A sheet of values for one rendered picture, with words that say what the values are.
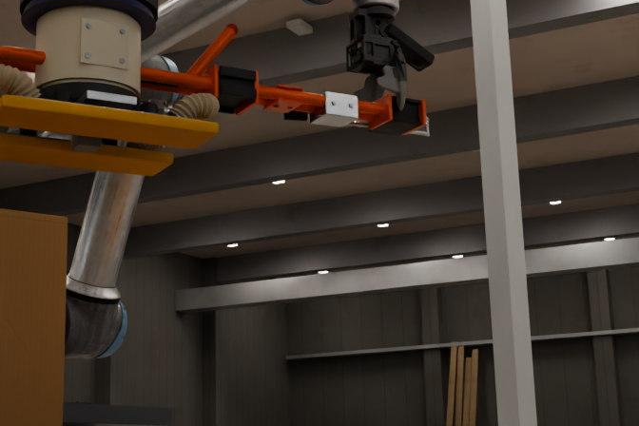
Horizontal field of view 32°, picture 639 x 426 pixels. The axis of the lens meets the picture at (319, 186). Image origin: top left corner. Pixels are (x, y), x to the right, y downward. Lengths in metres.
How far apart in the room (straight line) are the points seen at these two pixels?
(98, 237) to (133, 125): 0.93
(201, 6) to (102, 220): 0.61
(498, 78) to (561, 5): 2.87
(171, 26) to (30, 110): 0.73
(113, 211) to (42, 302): 1.12
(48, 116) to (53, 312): 0.33
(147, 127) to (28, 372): 0.45
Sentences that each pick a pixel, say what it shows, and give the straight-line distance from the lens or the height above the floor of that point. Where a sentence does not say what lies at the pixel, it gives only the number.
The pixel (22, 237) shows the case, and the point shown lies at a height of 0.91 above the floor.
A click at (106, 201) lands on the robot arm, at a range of 2.63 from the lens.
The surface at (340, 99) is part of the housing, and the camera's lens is 2.05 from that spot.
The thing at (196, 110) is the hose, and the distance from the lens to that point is 1.81.
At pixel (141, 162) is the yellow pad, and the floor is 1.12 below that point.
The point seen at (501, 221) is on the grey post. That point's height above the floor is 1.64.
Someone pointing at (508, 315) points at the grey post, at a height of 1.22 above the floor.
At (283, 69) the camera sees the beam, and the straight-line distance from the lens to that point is 8.80.
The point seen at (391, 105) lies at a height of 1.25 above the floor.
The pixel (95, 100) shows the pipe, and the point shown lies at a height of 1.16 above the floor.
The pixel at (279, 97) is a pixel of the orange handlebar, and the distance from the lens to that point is 1.99.
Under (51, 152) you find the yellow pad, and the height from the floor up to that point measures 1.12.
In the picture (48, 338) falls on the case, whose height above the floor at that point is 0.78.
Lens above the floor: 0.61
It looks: 14 degrees up
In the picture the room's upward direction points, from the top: 2 degrees counter-clockwise
